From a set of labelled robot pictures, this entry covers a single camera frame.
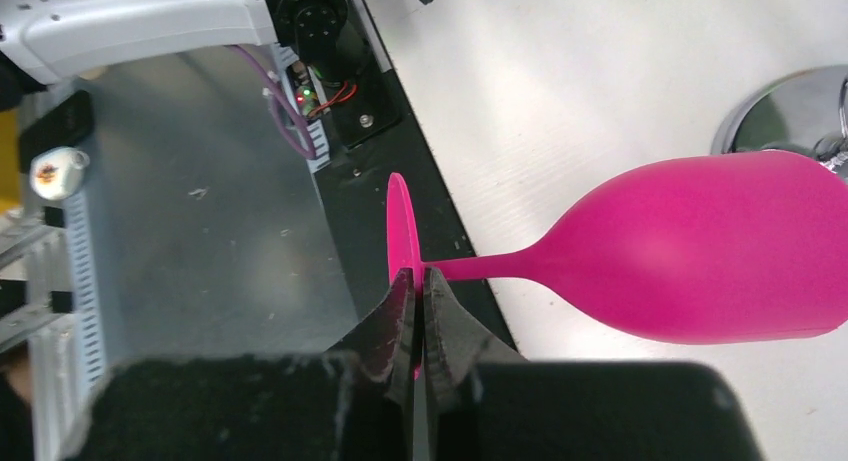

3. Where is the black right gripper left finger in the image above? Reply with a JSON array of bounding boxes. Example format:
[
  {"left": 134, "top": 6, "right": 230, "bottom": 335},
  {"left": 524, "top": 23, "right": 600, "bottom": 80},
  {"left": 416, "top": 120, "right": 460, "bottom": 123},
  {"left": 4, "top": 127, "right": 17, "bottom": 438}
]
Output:
[{"left": 328, "top": 268, "right": 418, "bottom": 460}]

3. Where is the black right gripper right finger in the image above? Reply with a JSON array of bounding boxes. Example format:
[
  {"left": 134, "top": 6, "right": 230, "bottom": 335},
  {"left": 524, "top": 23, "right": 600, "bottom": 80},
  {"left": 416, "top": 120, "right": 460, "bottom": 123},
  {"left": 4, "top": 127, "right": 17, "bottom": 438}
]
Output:
[{"left": 422, "top": 268, "right": 526, "bottom": 460}]

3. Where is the pink wine glass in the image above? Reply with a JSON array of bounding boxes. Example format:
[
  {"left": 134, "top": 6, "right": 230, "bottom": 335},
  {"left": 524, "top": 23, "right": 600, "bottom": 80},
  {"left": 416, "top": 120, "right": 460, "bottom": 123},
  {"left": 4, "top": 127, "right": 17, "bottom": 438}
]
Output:
[{"left": 384, "top": 149, "right": 847, "bottom": 346}]

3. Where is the chrome wine glass rack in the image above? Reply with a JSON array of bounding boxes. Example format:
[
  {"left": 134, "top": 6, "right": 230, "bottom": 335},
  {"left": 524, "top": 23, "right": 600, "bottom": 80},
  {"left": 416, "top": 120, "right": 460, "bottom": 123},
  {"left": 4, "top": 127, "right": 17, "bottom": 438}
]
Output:
[{"left": 710, "top": 64, "right": 847, "bottom": 179}]

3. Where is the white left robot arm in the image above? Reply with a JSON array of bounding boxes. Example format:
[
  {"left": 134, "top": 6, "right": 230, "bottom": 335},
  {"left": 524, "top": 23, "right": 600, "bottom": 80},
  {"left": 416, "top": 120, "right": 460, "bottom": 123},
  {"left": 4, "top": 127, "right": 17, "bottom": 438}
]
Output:
[{"left": 1, "top": 0, "right": 349, "bottom": 111}]

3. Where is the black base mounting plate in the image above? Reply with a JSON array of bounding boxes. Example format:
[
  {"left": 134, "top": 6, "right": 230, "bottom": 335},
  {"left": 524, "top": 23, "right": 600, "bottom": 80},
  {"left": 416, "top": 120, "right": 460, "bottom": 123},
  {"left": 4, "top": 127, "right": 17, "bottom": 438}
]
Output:
[{"left": 315, "top": 70, "right": 475, "bottom": 318}]

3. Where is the white round sticker tag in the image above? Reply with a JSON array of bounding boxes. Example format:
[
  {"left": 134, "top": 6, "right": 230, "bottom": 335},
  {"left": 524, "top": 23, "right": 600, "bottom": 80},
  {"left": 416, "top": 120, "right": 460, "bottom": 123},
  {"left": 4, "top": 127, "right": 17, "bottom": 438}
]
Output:
[{"left": 29, "top": 146, "right": 90, "bottom": 201}]

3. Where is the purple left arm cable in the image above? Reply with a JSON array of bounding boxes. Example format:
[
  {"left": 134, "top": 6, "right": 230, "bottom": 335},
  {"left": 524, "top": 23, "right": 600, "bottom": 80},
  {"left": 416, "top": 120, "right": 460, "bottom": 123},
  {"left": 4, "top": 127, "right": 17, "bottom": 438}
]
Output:
[{"left": 228, "top": 43, "right": 319, "bottom": 162}]

